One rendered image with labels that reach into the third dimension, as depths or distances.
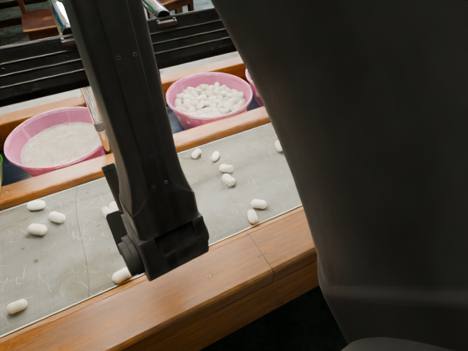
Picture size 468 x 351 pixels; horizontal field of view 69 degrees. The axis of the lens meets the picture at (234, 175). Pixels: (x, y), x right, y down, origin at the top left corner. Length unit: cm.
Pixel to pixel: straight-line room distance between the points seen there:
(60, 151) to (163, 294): 54
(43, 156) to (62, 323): 50
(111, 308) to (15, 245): 28
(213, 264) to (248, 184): 24
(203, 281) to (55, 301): 26
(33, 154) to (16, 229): 26
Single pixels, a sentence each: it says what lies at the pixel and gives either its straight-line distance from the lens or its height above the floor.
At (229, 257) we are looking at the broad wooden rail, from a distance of 65.
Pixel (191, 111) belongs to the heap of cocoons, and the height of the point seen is 74.
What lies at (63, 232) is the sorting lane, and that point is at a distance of 80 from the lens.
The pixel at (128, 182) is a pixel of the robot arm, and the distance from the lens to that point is 30.
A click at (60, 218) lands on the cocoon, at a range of 81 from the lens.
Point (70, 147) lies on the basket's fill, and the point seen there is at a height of 73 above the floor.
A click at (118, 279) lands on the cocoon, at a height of 76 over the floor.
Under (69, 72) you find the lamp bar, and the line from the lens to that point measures 60.
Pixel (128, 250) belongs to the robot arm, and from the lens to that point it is 35.
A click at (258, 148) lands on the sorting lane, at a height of 74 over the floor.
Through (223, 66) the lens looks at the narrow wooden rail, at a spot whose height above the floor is 76.
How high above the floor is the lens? 132
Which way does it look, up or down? 44 degrees down
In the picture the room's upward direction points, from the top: 1 degrees counter-clockwise
